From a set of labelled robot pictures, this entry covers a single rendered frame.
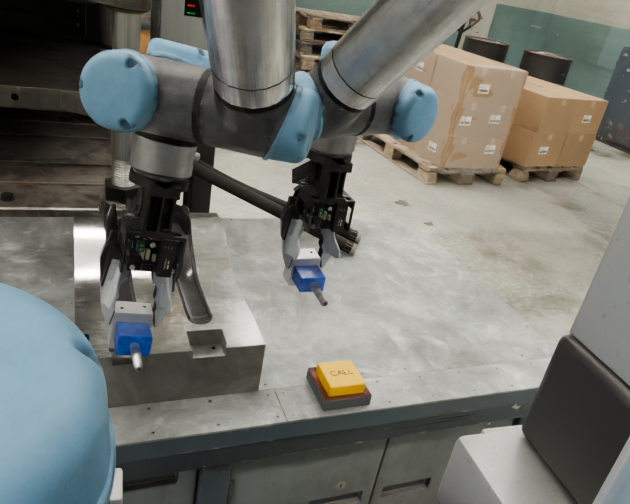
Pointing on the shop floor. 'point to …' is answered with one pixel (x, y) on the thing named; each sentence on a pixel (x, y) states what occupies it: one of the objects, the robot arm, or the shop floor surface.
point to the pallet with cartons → (552, 132)
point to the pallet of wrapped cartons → (461, 118)
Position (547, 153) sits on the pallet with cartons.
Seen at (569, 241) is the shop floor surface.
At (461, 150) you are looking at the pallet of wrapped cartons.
